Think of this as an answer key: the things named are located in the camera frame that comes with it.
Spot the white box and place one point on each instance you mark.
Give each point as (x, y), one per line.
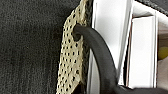
(143, 50)

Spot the yellow plush toy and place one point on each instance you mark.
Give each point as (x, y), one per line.
(163, 53)

